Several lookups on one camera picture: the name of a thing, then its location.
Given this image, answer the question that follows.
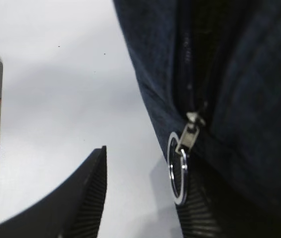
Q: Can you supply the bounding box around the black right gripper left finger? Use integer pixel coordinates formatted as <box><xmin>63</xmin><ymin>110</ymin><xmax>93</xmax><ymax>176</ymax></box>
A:
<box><xmin>0</xmin><ymin>146</ymin><xmax>107</xmax><ymax>238</ymax></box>

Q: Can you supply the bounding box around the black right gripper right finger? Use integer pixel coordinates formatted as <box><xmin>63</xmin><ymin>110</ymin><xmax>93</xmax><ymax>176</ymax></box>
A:
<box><xmin>175</xmin><ymin>171</ymin><xmax>229</xmax><ymax>238</ymax></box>

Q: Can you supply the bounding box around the silver zipper pull ring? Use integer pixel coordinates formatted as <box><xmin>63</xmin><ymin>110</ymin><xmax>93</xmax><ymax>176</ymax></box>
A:
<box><xmin>167</xmin><ymin>112</ymin><xmax>207</xmax><ymax>206</ymax></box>

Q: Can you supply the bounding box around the navy blue lunch bag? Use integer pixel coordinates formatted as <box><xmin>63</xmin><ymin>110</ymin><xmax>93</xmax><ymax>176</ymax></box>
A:
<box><xmin>114</xmin><ymin>0</ymin><xmax>281</xmax><ymax>238</ymax></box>

